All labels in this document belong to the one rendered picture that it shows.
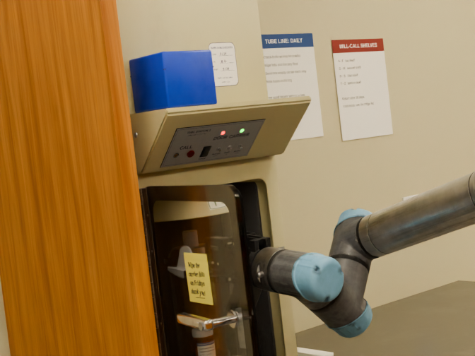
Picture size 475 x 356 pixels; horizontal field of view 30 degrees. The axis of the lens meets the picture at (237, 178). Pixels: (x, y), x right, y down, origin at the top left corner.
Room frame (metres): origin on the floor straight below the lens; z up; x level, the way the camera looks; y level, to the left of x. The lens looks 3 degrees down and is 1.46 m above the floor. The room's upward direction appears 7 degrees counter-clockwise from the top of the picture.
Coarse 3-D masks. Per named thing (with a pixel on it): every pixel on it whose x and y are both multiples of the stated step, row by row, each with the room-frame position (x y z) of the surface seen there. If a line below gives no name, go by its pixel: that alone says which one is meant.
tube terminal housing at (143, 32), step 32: (128, 0) 1.50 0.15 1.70; (160, 0) 1.54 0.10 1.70; (192, 0) 1.58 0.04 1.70; (224, 0) 1.63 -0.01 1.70; (256, 0) 1.68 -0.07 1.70; (128, 32) 1.49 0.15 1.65; (160, 32) 1.53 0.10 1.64; (192, 32) 1.58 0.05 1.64; (224, 32) 1.62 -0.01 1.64; (256, 32) 1.67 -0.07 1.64; (128, 64) 1.49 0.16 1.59; (256, 64) 1.66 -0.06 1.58; (128, 96) 1.48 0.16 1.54; (224, 96) 1.61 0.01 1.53; (256, 96) 1.66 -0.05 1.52; (256, 160) 1.65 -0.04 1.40; (288, 320) 1.67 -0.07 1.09; (288, 352) 1.66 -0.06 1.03
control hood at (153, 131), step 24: (144, 120) 1.43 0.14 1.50; (168, 120) 1.40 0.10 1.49; (192, 120) 1.43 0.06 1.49; (216, 120) 1.47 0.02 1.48; (240, 120) 1.51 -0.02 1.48; (288, 120) 1.59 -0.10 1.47; (144, 144) 1.44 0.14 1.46; (168, 144) 1.44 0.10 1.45; (264, 144) 1.60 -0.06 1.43; (144, 168) 1.45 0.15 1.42; (168, 168) 1.49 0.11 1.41
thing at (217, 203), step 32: (160, 192) 1.40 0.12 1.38; (192, 192) 1.31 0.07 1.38; (224, 192) 1.22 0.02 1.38; (160, 224) 1.42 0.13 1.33; (192, 224) 1.32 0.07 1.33; (224, 224) 1.23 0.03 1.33; (160, 256) 1.43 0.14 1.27; (224, 256) 1.24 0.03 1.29; (160, 288) 1.44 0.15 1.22; (224, 288) 1.25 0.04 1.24; (192, 352) 1.36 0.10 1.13; (224, 352) 1.27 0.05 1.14; (256, 352) 1.20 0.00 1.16
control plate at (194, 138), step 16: (192, 128) 1.45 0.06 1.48; (208, 128) 1.47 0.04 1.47; (224, 128) 1.49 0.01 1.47; (240, 128) 1.52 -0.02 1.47; (256, 128) 1.55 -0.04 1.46; (176, 144) 1.45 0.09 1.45; (192, 144) 1.48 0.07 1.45; (208, 144) 1.50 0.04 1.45; (224, 144) 1.53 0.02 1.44; (176, 160) 1.48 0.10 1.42; (192, 160) 1.51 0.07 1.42; (208, 160) 1.53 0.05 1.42
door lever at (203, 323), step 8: (184, 312) 1.28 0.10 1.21; (232, 312) 1.23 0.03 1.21; (184, 320) 1.26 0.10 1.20; (192, 320) 1.24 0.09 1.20; (200, 320) 1.22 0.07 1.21; (208, 320) 1.21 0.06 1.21; (216, 320) 1.22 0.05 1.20; (224, 320) 1.23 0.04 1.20; (232, 320) 1.23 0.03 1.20; (200, 328) 1.21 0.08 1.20; (208, 328) 1.21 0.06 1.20
